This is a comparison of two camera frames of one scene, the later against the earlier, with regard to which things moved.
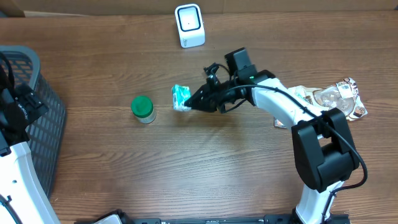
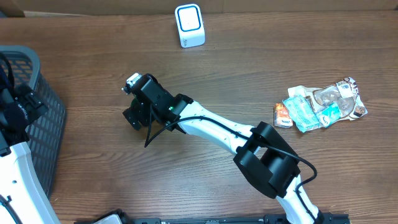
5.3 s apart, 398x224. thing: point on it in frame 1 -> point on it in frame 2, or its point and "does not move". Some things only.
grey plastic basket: x=47 y=135 does not move
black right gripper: x=210 y=93 -> x=143 y=112
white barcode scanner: x=190 y=25 does not move
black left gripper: x=32 y=101 does not move
